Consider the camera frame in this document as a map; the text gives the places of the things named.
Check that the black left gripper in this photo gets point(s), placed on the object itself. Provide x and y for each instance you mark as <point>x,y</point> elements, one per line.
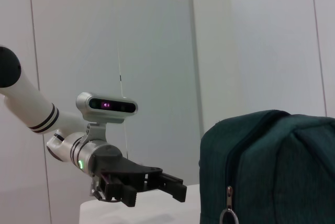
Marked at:
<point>115,159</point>

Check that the dark teal insulated lunch bag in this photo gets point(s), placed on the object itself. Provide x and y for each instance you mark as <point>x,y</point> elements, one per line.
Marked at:
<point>274,171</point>

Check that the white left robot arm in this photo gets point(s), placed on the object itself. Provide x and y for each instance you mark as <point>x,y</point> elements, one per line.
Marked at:
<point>26,98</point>

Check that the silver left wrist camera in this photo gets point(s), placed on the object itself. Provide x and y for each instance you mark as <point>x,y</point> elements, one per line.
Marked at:
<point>107,106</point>

